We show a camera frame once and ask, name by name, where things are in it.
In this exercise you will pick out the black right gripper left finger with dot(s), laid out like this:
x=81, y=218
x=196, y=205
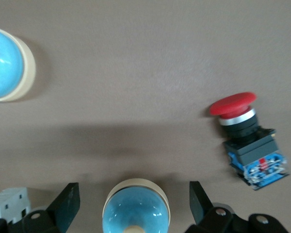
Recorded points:
x=60, y=213

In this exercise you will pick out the red mushroom push button switch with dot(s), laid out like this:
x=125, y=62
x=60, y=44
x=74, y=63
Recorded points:
x=252, y=150

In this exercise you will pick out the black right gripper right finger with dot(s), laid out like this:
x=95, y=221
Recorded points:
x=201, y=208

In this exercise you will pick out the blue bell with cream base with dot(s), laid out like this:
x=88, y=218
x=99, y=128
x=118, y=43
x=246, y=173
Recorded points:
x=4, y=65
x=135, y=208

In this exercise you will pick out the white circuit breaker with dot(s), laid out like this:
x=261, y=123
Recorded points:
x=7, y=204

